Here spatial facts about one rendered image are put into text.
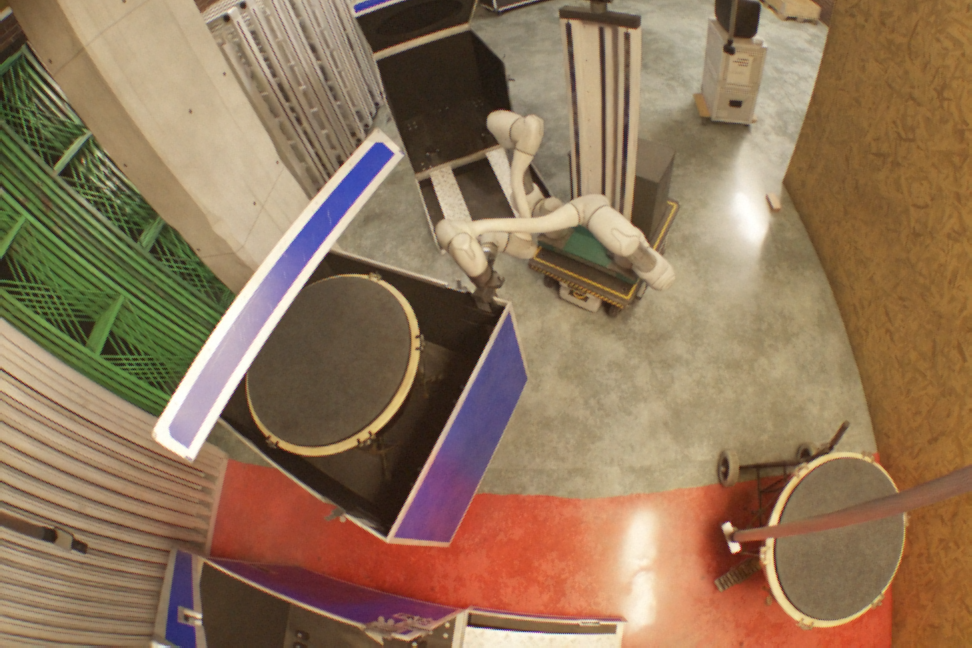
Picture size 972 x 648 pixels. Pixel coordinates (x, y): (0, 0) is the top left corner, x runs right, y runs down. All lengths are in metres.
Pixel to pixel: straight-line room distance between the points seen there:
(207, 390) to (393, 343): 0.90
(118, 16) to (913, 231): 3.80
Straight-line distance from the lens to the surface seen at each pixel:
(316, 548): 2.82
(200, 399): 1.08
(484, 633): 2.33
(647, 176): 2.39
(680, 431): 2.55
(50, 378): 2.63
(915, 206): 2.71
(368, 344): 1.78
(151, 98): 1.97
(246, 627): 2.48
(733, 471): 2.38
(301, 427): 1.79
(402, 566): 2.57
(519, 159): 2.06
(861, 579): 2.00
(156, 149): 1.95
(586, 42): 1.95
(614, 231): 1.66
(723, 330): 2.88
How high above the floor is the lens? 2.40
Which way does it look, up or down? 53 degrees down
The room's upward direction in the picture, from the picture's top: 18 degrees counter-clockwise
